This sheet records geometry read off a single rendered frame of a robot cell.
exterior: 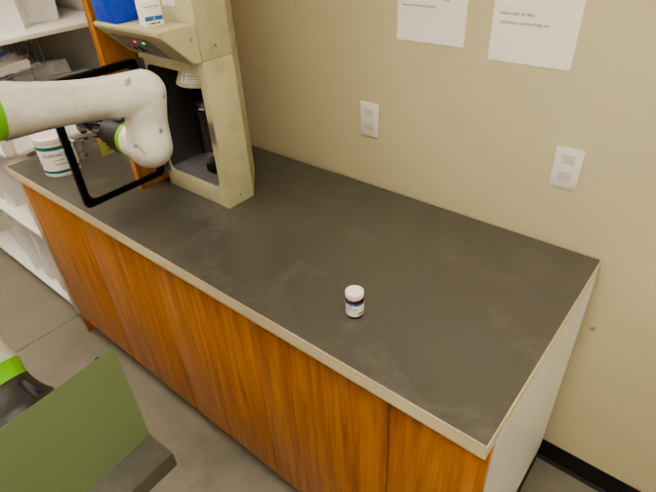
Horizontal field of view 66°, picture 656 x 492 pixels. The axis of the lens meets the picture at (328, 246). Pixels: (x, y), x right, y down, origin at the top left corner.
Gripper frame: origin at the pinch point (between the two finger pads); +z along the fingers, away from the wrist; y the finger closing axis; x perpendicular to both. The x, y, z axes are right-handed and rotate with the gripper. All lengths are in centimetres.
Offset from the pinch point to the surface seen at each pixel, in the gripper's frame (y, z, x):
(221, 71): -31.8, -27.1, -9.2
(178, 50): -19.0, -27.1, -18.0
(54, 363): 23, 66, 128
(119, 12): -17.3, -6.0, -25.8
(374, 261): -30, -82, 34
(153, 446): 41, -82, 34
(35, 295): 4, 125, 128
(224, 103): -31.0, -27.1, 0.0
